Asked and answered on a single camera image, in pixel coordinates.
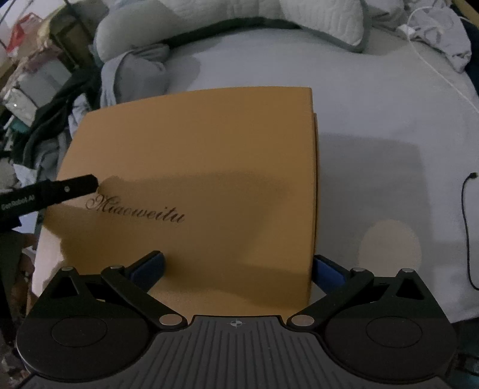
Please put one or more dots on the open orange cardboard box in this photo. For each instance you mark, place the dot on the open orange cardboard box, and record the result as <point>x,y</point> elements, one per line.
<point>316,199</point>

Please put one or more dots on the red plastic bag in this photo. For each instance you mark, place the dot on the red plastic bag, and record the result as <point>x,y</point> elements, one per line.
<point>25,27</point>

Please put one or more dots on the large grey quilted pillow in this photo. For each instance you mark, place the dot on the large grey quilted pillow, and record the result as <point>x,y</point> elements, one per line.
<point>344,23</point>

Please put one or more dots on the crumpled grey clothes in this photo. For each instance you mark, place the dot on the crumpled grey clothes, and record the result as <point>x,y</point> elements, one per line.
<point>137,74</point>

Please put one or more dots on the orange box lid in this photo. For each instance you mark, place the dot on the orange box lid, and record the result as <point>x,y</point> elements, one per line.
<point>220,181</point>

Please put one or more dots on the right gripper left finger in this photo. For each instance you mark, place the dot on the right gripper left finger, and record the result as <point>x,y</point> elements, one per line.
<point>132,283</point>

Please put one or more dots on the light grey crumpled blanket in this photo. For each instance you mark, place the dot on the light grey crumpled blanket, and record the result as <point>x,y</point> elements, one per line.
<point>387,15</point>

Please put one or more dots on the white charger with cable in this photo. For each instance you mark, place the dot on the white charger with cable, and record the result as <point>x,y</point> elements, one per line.
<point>435,24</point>

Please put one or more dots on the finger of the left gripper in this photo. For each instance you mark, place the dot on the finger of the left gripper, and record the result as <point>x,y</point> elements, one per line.
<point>41,195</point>

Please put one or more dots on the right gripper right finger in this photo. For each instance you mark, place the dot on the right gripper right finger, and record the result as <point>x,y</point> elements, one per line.
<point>341,287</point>

